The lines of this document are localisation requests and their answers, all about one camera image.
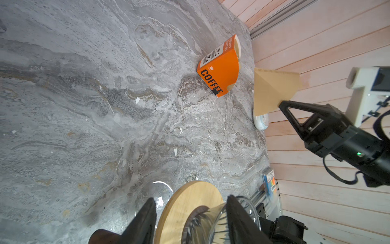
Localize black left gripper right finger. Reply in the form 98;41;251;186
225;195;272;244

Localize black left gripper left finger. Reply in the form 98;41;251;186
118;198;157;244

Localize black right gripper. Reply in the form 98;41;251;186
279;101;390;188

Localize round wooden dripper holder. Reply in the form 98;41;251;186
154;181;224;244

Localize clear glass carafe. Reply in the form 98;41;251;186
88;181;174;244

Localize brown paper coffee filter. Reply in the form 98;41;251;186
253;68;302;117

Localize white round kitchen timer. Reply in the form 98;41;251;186
253;111;269;131

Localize colourful small box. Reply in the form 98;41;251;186
263;167;277;196

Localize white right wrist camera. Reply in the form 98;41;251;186
345;67;390;127

